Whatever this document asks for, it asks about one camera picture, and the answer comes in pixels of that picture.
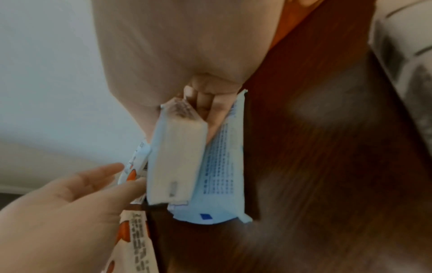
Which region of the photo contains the blue and white packet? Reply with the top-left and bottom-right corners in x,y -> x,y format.
167,89 -> 253,224

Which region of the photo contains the orange and white packet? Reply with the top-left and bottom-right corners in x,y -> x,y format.
105,209 -> 160,273
116,140 -> 152,205

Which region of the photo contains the person's left hand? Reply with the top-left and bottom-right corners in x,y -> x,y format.
0,162 -> 148,273

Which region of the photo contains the person's right hand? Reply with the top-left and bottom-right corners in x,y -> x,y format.
92,0 -> 288,143

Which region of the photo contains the white snack packet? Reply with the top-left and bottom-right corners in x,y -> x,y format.
146,96 -> 208,206

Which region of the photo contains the orange cloth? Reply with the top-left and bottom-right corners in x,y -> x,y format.
269,0 -> 320,51

